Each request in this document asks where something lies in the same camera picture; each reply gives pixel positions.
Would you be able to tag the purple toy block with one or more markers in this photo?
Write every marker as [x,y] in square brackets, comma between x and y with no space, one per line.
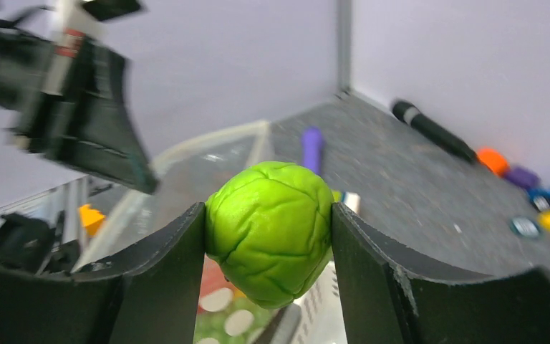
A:
[522,177]

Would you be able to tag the black microphone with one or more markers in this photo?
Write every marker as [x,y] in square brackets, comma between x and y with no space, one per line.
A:
[410,115]

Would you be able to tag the purple toy microphone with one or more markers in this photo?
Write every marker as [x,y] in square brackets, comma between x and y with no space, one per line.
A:
[312,142]

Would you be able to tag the yellow toy brick piece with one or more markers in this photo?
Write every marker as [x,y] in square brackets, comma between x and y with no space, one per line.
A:
[91,219]

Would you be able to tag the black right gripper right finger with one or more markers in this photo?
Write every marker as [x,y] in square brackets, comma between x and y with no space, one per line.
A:
[391,293]

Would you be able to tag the small round toy wheel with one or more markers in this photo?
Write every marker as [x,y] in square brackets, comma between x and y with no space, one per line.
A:
[525,227]

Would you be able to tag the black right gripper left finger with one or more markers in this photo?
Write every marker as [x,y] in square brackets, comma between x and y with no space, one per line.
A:
[145,293]

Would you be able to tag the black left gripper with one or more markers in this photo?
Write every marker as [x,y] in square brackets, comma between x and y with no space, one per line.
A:
[87,128]

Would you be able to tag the orange toy piece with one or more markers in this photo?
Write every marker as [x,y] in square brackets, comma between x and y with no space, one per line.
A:
[494,161]

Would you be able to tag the white perforated plastic basket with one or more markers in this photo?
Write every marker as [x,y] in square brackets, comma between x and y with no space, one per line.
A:
[314,318]

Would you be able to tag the green blue white brick stack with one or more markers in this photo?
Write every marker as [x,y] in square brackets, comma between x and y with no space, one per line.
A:
[349,199]

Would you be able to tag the clear zip top bag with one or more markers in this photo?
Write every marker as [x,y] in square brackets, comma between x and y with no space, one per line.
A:
[189,173]

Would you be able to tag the green toy lettuce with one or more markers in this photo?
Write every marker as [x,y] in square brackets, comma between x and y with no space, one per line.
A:
[269,230]

